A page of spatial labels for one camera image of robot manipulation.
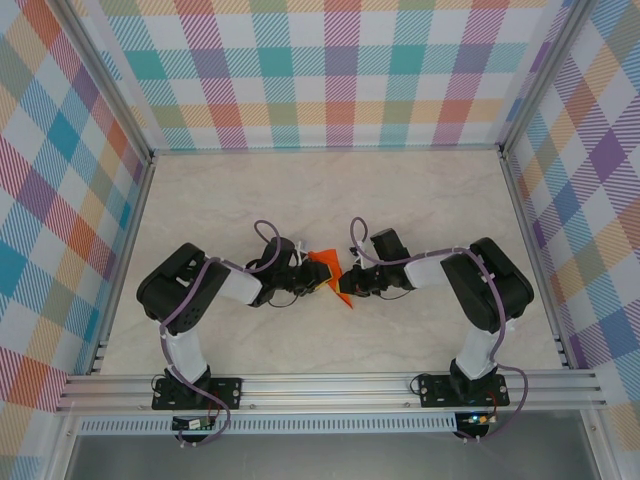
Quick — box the orange cloth piece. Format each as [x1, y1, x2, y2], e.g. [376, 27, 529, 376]
[307, 248, 356, 310]

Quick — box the grey metal panel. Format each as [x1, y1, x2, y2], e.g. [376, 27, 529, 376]
[64, 432, 601, 480]

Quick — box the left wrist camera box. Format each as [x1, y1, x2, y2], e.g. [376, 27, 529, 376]
[259, 237, 315, 266]

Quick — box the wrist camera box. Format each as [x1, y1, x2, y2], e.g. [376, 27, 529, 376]
[259, 237, 315, 266]
[369, 228, 410, 262]

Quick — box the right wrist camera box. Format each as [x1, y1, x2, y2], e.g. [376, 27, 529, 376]
[369, 228, 410, 262]

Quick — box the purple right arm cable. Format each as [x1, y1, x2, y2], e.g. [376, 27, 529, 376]
[349, 217, 529, 444]

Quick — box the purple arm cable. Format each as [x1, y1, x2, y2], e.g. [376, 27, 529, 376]
[159, 219, 281, 448]
[349, 217, 529, 444]

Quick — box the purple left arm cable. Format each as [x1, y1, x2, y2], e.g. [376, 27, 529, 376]
[159, 219, 281, 448]

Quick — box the aluminium mounting rail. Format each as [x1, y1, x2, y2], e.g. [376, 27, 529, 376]
[55, 369, 609, 414]

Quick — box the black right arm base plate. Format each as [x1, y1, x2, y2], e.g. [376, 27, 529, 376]
[418, 374, 510, 409]

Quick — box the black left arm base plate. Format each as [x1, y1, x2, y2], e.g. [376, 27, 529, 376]
[152, 377, 244, 411]

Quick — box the slotted grey cable duct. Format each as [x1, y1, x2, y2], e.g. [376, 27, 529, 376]
[77, 412, 459, 435]

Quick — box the aluminium table side rail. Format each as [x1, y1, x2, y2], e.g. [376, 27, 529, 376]
[499, 144, 571, 371]
[87, 149, 156, 376]

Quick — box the aluminium frame post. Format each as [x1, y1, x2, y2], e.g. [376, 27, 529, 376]
[52, 0, 154, 161]
[499, 0, 594, 156]

